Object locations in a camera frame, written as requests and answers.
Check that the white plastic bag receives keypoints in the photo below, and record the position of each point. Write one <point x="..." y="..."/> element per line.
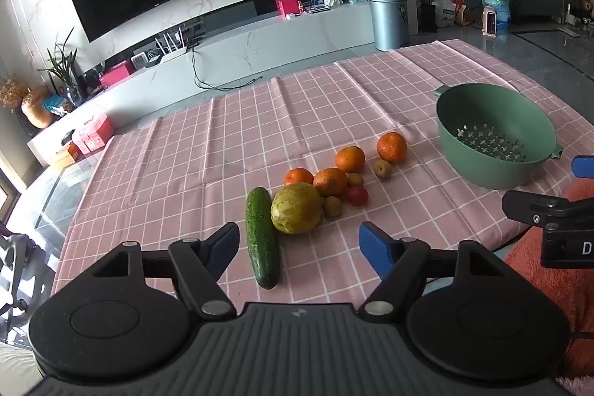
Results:
<point x="444" y="13"/>

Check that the green colander bowl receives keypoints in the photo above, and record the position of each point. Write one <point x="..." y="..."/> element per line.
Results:
<point x="464" y="154"/>

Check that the small white device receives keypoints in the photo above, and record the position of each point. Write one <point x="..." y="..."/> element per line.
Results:
<point x="144" y="61"/>

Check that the pink small appliance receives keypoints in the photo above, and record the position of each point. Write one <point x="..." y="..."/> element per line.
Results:
<point x="490" y="22"/>

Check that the white router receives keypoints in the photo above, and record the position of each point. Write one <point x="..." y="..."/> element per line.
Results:
<point x="169" y="48"/>

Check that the red gift boxes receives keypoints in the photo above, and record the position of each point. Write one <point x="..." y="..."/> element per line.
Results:
<point x="95" y="134"/>

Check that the blue water jug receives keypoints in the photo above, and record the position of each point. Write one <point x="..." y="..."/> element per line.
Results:
<point x="496" y="1"/>

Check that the pink checked tablecloth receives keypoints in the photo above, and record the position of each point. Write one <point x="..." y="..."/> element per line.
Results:
<point x="278" y="122"/>

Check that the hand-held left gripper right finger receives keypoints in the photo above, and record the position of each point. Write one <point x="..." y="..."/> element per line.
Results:
<point x="375" y="245"/>

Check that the white marble tv cabinet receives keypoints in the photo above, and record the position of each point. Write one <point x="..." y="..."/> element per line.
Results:
<point x="287" y="39"/>

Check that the red box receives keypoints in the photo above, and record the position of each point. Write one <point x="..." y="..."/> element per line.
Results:
<point x="287" y="5"/>

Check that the black chair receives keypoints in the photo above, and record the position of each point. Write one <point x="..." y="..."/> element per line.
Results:
<point x="18" y="284"/>

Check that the dried flower bunch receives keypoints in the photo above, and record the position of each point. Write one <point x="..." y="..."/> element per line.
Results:
<point x="11" y="92"/>

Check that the small red tomato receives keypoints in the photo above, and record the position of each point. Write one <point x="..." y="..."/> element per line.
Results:
<point x="357" y="195"/>

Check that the teal box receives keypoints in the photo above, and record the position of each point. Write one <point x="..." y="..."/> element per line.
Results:
<point x="55" y="104"/>

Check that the crimson flat box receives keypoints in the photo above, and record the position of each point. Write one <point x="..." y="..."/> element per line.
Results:
<point x="116" y="75"/>

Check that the green cucumber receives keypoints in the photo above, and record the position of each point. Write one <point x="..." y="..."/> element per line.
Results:
<point x="261" y="238"/>

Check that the yellow green mango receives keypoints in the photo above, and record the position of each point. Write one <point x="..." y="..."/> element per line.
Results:
<point x="296" y="210"/>

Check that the orange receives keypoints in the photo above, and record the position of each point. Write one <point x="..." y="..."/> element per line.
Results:
<point x="330" y="181"/>
<point x="391" y="147"/>
<point x="350" y="159"/>
<point x="298" y="176"/>

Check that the silver blue trash can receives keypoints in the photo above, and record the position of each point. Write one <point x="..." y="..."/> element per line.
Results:
<point x="389" y="22"/>

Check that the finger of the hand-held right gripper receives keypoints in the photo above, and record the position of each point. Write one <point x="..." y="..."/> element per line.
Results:
<point x="584" y="166"/>
<point x="524" y="206"/>

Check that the orange round vase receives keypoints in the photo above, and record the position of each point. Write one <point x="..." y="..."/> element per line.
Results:
<point x="38" y="108"/>

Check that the brown bag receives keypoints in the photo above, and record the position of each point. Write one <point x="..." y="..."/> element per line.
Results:
<point x="462" y="14"/>

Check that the cardboard box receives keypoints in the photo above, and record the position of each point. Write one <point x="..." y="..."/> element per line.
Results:
<point x="65" y="155"/>

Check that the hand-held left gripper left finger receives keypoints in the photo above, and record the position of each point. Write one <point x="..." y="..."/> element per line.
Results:
<point x="226" y="244"/>

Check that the small leafy potted plant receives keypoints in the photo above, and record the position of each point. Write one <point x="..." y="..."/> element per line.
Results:
<point x="65" y="66"/>

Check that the small yellow brown fruit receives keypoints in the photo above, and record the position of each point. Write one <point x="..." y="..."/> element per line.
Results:
<point x="383" y="168"/>
<point x="356" y="179"/>
<point x="332" y="207"/>

